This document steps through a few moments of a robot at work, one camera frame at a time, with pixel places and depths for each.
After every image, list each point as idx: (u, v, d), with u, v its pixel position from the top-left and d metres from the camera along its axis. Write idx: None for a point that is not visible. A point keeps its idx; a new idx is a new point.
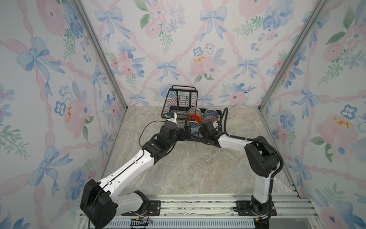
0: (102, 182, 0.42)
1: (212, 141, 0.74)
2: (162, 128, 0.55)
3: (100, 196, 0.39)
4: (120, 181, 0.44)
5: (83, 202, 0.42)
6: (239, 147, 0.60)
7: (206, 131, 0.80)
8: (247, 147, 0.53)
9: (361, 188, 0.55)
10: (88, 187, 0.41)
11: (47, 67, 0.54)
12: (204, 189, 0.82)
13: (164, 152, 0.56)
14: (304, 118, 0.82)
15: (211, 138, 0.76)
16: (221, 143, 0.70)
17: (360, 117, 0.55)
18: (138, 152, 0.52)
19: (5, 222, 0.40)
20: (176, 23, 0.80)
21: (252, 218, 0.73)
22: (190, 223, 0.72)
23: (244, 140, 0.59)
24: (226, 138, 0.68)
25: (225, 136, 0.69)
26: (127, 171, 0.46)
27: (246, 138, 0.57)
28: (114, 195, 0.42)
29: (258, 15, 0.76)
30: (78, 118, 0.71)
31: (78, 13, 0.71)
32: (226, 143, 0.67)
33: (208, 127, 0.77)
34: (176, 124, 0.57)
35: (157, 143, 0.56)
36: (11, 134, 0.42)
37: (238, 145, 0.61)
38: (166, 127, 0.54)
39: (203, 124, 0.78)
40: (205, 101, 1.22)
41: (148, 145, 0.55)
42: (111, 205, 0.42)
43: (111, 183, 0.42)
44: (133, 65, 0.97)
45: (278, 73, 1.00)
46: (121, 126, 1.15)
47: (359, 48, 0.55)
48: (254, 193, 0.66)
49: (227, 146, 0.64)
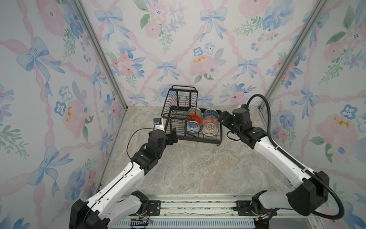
0: (89, 201, 0.41)
1: (246, 138, 0.57)
2: (149, 138, 0.53)
3: (89, 215, 0.38)
4: (108, 198, 0.43)
5: (72, 224, 0.40)
6: (285, 169, 0.47)
7: (238, 123, 0.62)
8: (303, 185, 0.41)
9: (361, 189, 0.55)
10: (76, 207, 0.40)
11: (47, 66, 0.54)
12: (204, 189, 0.82)
13: (154, 161, 0.55)
14: (304, 118, 0.82)
15: (245, 133, 0.58)
16: (261, 149, 0.53)
17: (360, 117, 0.55)
18: (128, 166, 0.51)
19: (5, 222, 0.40)
20: (176, 23, 0.80)
21: (252, 218, 0.73)
22: (190, 223, 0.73)
23: (299, 169, 0.44)
24: (273, 150, 0.50)
25: (268, 146, 0.52)
26: (115, 187, 0.45)
27: (304, 168, 0.45)
28: (103, 213, 0.42)
29: (258, 15, 0.76)
30: (78, 118, 0.71)
31: (78, 13, 0.71)
32: (266, 152, 0.52)
33: (243, 119, 0.58)
34: (164, 132, 0.56)
35: (146, 153, 0.56)
36: (11, 134, 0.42)
37: (287, 169, 0.46)
38: (153, 136, 0.54)
39: (238, 113, 0.60)
40: (205, 101, 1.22)
41: (138, 157, 0.54)
42: (101, 224, 0.41)
43: (99, 202, 0.41)
44: (133, 65, 0.97)
45: (278, 73, 1.00)
46: (121, 125, 1.16)
47: (359, 48, 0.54)
48: (260, 197, 0.64)
49: (265, 154, 0.53)
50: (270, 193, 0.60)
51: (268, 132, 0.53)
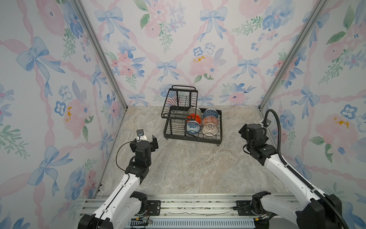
0: (96, 213, 0.43)
1: (256, 154, 0.58)
2: (136, 150, 0.59)
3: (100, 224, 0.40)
4: (115, 206, 0.45)
5: None
6: (293, 187, 0.46)
7: (251, 138, 0.63)
8: (310, 205, 0.40)
9: (361, 189, 0.55)
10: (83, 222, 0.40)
11: (47, 66, 0.54)
12: (204, 189, 0.82)
13: (146, 170, 0.61)
14: (304, 118, 0.82)
15: (256, 149, 0.60)
16: (269, 165, 0.54)
17: (360, 117, 0.55)
18: (123, 178, 0.55)
19: (5, 222, 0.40)
20: (176, 23, 0.80)
21: (252, 218, 0.73)
22: (190, 223, 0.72)
23: (309, 189, 0.44)
24: (281, 167, 0.51)
25: (278, 164, 0.52)
26: (117, 196, 0.48)
27: (314, 189, 0.44)
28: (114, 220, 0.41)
29: (258, 15, 0.76)
30: (78, 118, 0.71)
31: (78, 13, 0.71)
32: (276, 170, 0.52)
33: (257, 134, 0.59)
34: (147, 141, 0.63)
35: (137, 164, 0.64)
36: (11, 134, 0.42)
37: (295, 188, 0.46)
38: (139, 148, 0.59)
39: (252, 129, 0.61)
40: (205, 101, 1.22)
41: (131, 168, 0.59)
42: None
43: (107, 210, 0.44)
44: (133, 65, 0.97)
45: (278, 73, 1.00)
46: (121, 125, 1.16)
47: (360, 48, 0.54)
48: (263, 201, 0.63)
49: (274, 172, 0.53)
50: (276, 201, 0.59)
51: (279, 149, 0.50)
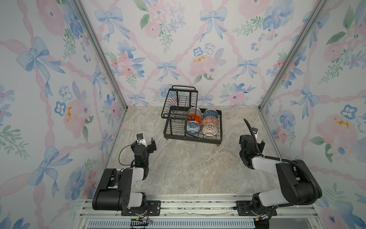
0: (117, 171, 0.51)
1: (246, 161, 0.71)
2: (135, 154, 0.67)
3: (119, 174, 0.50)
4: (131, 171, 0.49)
5: (100, 188, 0.44)
6: (272, 167, 0.55)
7: (244, 147, 0.75)
8: (279, 165, 0.49)
9: (361, 189, 0.55)
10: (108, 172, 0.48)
11: (47, 66, 0.54)
12: (204, 189, 0.82)
13: (147, 169, 0.70)
14: (304, 118, 0.82)
15: (246, 157, 0.72)
16: (255, 163, 0.66)
17: (359, 117, 0.55)
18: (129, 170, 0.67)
19: (5, 222, 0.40)
20: (176, 23, 0.80)
21: (252, 218, 0.73)
22: (190, 223, 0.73)
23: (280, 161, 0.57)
24: (260, 159, 0.63)
25: (259, 157, 0.65)
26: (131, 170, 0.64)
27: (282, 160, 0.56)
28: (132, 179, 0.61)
29: (258, 15, 0.76)
30: (78, 118, 0.71)
31: (78, 13, 0.71)
32: (259, 162, 0.64)
33: (248, 144, 0.72)
34: (143, 145, 0.71)
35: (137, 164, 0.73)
36: (11, 134, 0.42)
37: (272, 165, 0.55)
38: (137, 151, 0.68)
39: (245, 140, 0.73)
40: (205, 101, 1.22)
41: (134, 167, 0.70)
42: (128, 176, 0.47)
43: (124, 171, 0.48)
44: (133, 65, 0.97)
45: (278, 74, 1.00)
46: (121, 126, 1.15)
47: (359, 48, 0.56)
48: (260, 193, 0.65)
49: (260, 167, 0.63)
50: (270, 192, 0.58)
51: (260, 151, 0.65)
